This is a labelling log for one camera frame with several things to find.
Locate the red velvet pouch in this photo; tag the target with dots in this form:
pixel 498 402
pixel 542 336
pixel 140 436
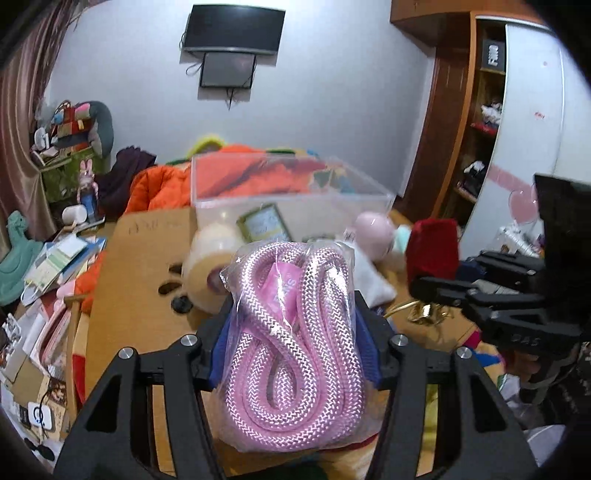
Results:
pixel 432 250

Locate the green storage box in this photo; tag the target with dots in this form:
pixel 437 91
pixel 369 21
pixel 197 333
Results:
pixel 60 177

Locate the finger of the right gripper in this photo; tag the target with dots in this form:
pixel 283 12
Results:
pixel 512 270
pixel 510 321

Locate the white cloth pouch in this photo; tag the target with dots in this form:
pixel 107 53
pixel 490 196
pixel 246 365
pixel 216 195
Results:
pixel 374 287

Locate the pink round device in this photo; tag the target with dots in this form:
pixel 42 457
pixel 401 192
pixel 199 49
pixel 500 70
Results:
pixel 374 233

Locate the orange down jacket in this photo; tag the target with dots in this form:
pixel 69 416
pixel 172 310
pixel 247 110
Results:
pixel 233 171

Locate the grey plush cushion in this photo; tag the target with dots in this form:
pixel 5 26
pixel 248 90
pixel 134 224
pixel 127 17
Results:
pixel 100 136

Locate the large black wall monitor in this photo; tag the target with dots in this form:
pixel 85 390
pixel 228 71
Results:
pixel 233 28

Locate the person's right hand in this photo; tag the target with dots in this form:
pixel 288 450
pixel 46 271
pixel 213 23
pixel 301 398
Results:
pixel 520 364

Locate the teal and white bottle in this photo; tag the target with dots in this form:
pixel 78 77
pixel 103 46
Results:
pixel 401 238

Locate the white mug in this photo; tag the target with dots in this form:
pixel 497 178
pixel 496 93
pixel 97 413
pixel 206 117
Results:
pixel 74 215

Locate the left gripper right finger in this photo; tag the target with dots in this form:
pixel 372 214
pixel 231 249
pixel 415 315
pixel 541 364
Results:
pixel 383 352

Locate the black round cap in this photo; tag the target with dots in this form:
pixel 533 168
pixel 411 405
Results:
pixel 181 304

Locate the stack of books and papers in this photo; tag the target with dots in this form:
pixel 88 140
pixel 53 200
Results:
pixel 58 263

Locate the pink striped curtain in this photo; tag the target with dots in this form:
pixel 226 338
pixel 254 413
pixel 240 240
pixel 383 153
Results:
pixel 24 78

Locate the clear plastic storage box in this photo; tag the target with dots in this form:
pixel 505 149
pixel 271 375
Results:
pixel 338 195

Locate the pink bunny figure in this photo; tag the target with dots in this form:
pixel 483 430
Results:
pixel 87 192

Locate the white wardrobe door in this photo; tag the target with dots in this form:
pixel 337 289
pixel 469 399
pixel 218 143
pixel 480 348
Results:
pixel 545 128

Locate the small black wall monitor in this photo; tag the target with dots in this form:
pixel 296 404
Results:
pixel 227 70

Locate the dark purple garment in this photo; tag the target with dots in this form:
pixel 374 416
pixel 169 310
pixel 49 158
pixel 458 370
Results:
pixel 114 185

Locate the teal dinosaur plush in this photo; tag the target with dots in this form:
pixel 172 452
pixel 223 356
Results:
pixel 19 259

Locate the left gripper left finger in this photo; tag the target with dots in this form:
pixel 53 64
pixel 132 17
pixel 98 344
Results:
pixel 113 436

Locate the wooden wardrobe shelf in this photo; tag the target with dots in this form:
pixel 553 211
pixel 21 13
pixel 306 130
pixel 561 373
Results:
pixel 457 141

